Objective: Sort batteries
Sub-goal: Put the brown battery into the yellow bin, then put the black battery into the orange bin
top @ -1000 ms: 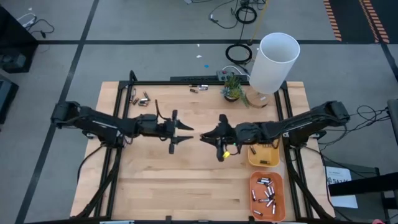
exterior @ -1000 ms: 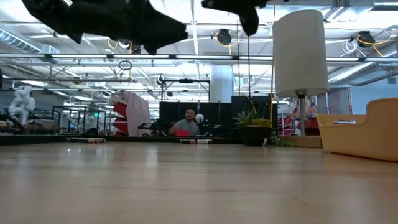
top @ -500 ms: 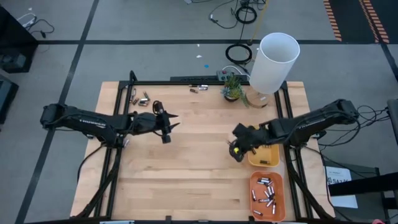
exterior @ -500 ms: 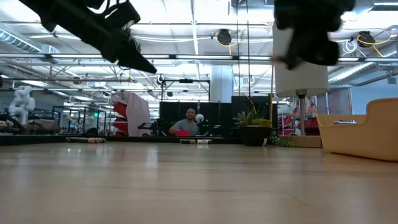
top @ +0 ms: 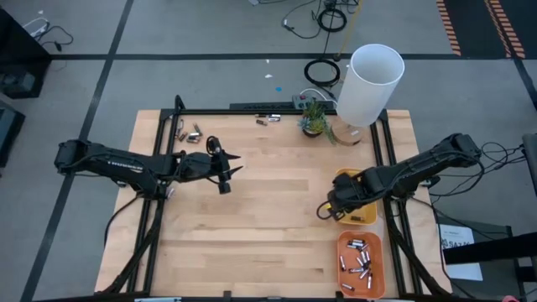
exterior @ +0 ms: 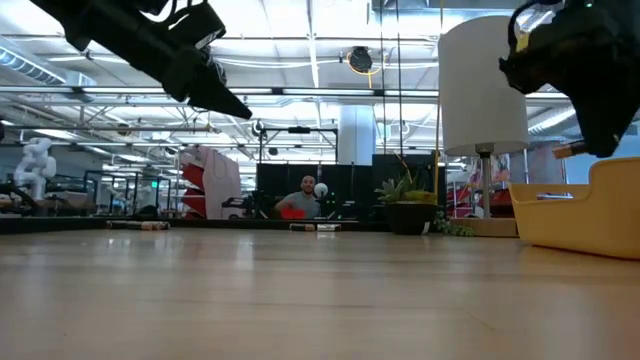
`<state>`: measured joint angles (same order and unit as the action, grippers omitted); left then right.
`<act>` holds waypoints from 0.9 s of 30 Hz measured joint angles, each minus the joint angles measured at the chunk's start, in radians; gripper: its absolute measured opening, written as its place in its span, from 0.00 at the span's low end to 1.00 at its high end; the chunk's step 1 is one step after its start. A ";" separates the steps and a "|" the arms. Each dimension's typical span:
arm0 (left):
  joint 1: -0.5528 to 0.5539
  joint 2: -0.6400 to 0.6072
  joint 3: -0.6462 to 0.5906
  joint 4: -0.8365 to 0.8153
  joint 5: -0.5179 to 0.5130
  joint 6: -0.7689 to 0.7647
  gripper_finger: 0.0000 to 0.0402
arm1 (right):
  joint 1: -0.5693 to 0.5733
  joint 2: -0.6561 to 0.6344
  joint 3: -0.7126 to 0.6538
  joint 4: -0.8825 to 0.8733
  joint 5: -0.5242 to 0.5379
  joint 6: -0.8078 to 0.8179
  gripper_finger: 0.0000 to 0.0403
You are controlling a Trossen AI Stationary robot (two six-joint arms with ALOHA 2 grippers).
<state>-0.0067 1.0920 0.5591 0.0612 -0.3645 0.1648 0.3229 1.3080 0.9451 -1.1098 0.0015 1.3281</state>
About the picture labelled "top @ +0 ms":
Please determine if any black equipment case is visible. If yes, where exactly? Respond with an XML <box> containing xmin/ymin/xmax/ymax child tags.
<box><xmin>0</xmin><ymin>100</ymin><xmax>26</xmax><ymax>169</ymax></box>

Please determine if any thin black floor cable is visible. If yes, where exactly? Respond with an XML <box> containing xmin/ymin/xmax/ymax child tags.
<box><xmin>33</xmin><ymin>24</ymin><xmax>75</xmax><ymax>54</ymax></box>

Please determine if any white paper sheet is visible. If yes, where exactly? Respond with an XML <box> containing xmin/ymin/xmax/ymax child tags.
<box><xmin>437</xmin><ymin>223</ymin><xmax>484</xmax><ymax>282</ymax></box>

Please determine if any potted succulent plant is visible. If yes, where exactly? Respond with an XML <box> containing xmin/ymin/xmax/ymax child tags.
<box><xmin>296</xmin><ymin>100</ymin><xmax>337</xmax><ymax>146</ymax></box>

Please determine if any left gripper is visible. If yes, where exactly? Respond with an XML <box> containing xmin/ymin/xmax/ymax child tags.
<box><xmin>205</xmin><ymin>138</ymin><xmax>244</xmax><ymax>195</ymax></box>

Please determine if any black cabinet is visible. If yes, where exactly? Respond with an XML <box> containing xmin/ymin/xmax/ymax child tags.
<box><xmin>0</xmin><ymin>7</ymin><xmax>54</xmax><ymax>100</ymax></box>

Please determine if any black base cable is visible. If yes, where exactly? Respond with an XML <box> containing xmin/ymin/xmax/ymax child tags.
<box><xmin>103</xmin><ymin>193</ymin><xmax>142</xmax><ymax>248</ymax></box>

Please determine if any white power cable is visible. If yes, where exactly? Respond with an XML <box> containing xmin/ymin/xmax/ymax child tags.
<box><xmin>300</xmin><ymin>86</ymin><xmax>336</xmax><ymax>104</ymax></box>

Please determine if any white shade table lamp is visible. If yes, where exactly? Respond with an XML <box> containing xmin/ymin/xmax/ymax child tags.
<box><xmin>330</xmin><ymin>43</ymin><xmax>406</xmax><ymax>147</ymax></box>

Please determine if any grey power strip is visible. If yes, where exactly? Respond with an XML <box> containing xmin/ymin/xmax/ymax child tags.
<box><xmin>292</xmin><ymin>95</ymin><xmax>316</xmax><ymax>109</ymax></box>

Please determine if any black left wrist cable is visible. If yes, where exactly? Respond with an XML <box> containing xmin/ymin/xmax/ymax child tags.
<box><xmin>205</xmin><ymin>135</ymin><xmax>222</xmax><ymax>155</ymax></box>

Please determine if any black cable with plug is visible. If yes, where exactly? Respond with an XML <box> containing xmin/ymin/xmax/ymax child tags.
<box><xmin>281</xmin><ymin>0</ymin><xmax>324</xmax><ymax>40</ymax></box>

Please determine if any yellow hanging cable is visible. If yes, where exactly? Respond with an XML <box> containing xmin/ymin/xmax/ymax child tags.
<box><xmin>335</xmin><ymin>0</ymin><xmax>365</xmax><ymax>60</ymax></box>

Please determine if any yellow plastic bin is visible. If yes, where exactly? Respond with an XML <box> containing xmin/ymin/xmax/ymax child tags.
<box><xmin>333</xmin><ymin>168</ymin><xmax>378</xmax><ymax>227</ymax></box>

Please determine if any orange plastic bin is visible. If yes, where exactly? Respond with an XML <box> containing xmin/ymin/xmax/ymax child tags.
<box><xmin>336</xmin><ymin>230</ymin><xmax>386</xmax><ymax>299</ymax></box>

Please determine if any black long power strip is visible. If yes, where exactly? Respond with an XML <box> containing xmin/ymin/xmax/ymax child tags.
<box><xmin>229</xmin><ymin>102</ymin><xmax>295</xmax><ymax>111</ymax></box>

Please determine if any white power adapter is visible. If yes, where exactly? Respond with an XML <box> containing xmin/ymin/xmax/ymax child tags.
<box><xmin>21</xmin><ymin>17</ymin><xmax>50</xmax><ymax>38</ymax></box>

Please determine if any black side stand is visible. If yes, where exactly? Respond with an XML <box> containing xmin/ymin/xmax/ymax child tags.
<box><xmin>435</xmin><ymin>216</ymin><xmax>537</xmax><ymax>302</ymax></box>

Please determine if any black hanging coiled cable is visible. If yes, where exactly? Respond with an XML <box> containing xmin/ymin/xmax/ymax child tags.
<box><xmin>303</xmin><ymin>58</ymin><xmax>341</xmax><ymax>88</ymax></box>
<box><xmin>316</xmin><ymin>7</ymin><xmax>348</xmax><ymax>34</ymax></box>

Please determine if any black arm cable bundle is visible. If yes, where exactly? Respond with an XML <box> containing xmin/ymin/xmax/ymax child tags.
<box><xmin>427</xmin><ymin>141</ymin><xmax>528</xmax><ymax>236</ymax></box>

